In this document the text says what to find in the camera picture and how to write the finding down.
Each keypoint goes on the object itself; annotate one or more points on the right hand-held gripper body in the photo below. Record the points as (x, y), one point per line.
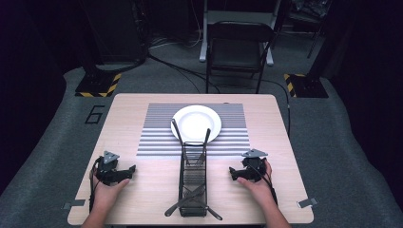
(253, 166)

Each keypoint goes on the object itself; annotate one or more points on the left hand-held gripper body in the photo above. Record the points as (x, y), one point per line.
(107, 172)

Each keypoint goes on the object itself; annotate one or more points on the metal knife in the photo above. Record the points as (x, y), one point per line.
(178, 133)
(206, 209)

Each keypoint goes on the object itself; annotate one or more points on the person's left hand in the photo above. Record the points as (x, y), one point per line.
(106, 193)

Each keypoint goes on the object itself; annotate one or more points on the person's right hand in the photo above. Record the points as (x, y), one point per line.
(258, 190)

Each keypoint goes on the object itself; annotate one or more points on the grey striped placemat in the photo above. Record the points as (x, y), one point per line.
(155, 139)

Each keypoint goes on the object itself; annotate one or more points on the grey tape strip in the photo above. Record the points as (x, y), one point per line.
(74, 204)
(307, 202)

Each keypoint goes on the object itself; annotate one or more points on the white plate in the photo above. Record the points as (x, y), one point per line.
(196, 122)

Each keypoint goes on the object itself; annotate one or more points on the black stand with hazard tape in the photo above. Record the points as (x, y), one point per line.
(309, 87)
(96, 85)

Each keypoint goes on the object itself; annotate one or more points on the black folding chair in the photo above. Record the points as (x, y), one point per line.
(236, 53)
(221, 15)

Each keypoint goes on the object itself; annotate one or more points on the black equipment cabinet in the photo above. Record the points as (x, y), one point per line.
(120, 28)

